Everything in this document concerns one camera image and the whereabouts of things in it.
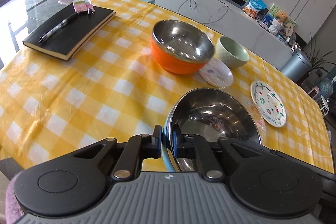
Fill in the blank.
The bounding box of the blue steel bowl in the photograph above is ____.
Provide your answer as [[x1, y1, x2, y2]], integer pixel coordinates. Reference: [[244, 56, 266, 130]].
[[162, 88, 266, 172]]

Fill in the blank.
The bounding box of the small white patterned plate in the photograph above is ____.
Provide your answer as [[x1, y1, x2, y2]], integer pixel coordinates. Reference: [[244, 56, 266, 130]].
[[199, 57, 234, 88]]

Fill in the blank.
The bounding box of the white fruit painted plate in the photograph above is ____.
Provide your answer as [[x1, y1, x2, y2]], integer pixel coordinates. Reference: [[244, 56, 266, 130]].
[[250, 81, 286, 127]]

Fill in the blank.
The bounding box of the orange steel bowl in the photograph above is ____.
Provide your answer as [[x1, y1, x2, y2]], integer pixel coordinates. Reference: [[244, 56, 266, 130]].
[[150, 19, 215, 75]]

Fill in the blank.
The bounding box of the light green ceramic bowl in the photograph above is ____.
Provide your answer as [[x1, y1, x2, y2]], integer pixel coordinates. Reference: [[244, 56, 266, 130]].
[[215, 36, 250, 69]]

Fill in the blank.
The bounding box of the yellow checkered tablecloth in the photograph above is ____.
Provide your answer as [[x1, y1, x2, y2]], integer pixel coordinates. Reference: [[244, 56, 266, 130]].
[[1, 0, 334, 173]]

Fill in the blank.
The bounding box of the black notebook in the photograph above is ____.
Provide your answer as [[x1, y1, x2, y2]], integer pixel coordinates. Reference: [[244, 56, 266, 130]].
[[23, 5, 116, 61]]

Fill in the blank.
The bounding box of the grey trash can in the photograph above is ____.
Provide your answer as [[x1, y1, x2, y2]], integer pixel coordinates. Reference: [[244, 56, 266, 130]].
[[280, 51, 312, 83]]

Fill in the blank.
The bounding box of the white round stool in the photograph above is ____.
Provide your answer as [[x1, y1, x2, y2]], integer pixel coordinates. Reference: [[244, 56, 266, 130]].
[[317, 96, 329, 116]]

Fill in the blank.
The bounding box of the black pen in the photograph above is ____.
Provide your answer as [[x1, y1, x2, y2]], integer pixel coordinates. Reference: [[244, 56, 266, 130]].
[[39, 12, 79, 44]]

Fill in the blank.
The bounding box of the blue water jug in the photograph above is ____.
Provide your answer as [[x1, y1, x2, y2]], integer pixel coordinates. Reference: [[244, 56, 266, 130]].
[[317, 77, 334, 99]]

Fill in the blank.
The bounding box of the green potted plant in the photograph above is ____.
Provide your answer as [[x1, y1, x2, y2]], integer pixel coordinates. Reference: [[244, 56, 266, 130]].
[[303, 34, 335, 73]]

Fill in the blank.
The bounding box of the pink binder clips pack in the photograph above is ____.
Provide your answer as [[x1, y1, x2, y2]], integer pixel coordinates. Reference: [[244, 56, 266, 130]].
[[72, 0, 95, 16]]

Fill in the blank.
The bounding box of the blue snack bag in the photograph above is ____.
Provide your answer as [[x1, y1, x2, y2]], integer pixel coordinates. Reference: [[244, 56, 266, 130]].
[[243, 0, 266, 18]]

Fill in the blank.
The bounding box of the teddy bear toy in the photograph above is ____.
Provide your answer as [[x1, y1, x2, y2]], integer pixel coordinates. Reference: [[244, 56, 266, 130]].
[[275, 10, 288, 24]]

